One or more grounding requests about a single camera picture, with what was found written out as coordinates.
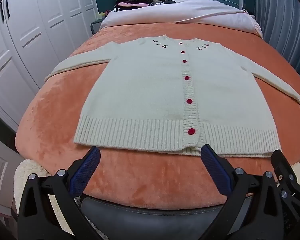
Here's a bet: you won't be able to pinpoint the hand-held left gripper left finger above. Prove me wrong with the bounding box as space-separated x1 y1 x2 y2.
17 146 102 240

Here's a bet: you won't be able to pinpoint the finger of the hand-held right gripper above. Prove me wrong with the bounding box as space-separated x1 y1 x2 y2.
270 149 300 233

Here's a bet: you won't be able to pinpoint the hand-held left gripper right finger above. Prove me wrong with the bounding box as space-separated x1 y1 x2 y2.
201 144 284 240

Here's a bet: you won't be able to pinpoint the white knit cardigan red buttons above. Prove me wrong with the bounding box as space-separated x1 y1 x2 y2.
44 35 300 158

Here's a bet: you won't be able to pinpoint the orange plush blanket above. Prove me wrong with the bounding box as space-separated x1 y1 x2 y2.
15 22 300 209

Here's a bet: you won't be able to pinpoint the cream fluffy rug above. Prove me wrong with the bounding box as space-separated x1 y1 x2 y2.
14 159 300 240

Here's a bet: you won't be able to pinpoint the grey panelled door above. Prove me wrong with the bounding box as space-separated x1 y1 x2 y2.
0 130 24 218

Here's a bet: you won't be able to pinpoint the blue grey curtain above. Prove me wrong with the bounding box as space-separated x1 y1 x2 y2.
254 0 300 85

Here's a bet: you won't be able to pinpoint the dark nightstand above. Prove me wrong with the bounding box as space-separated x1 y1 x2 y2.
90 20 103 36

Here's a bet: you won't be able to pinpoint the white panelled wardrobe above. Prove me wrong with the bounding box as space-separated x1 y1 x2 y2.
0 0 98 133

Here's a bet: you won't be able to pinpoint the pale pink duvet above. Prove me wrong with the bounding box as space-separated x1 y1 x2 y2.
99 0 263 39

